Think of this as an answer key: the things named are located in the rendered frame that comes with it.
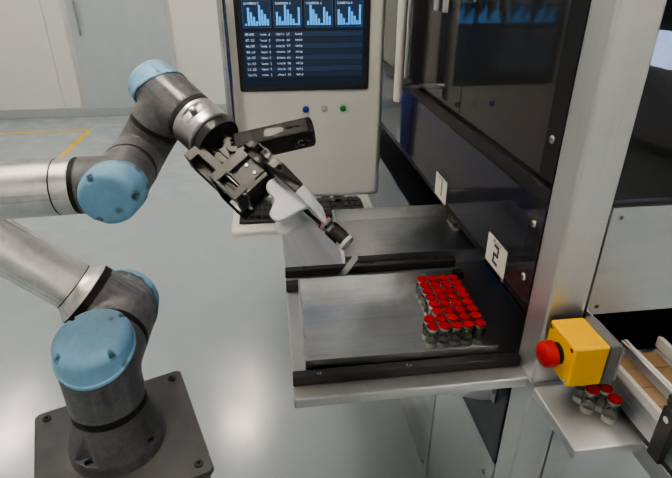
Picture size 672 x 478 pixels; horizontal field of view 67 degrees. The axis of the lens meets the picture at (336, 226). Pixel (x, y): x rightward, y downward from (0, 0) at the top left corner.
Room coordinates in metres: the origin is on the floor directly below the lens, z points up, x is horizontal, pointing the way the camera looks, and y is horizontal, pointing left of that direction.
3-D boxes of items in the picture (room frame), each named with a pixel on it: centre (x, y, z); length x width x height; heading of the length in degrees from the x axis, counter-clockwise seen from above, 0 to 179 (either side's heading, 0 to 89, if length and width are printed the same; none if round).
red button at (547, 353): (0.59, -0.32, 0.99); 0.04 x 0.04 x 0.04; 7
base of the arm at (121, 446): (0.61, 0.37, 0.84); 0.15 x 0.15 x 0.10
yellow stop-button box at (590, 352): (0.60, -0.37, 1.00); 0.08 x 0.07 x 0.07; 97
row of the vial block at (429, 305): (0.83, -0.19, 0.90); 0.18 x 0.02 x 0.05; 7
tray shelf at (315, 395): (0.99, -0.13, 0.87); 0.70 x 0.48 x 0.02; 7
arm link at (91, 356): (0.62, 0.37, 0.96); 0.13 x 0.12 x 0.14; 7
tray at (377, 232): (1.17, -0.17, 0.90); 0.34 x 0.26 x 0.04; 97
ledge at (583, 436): (0.59, -0.41, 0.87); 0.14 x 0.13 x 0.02; 97
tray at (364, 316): (0.82, -0.10, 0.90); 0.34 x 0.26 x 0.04; 97
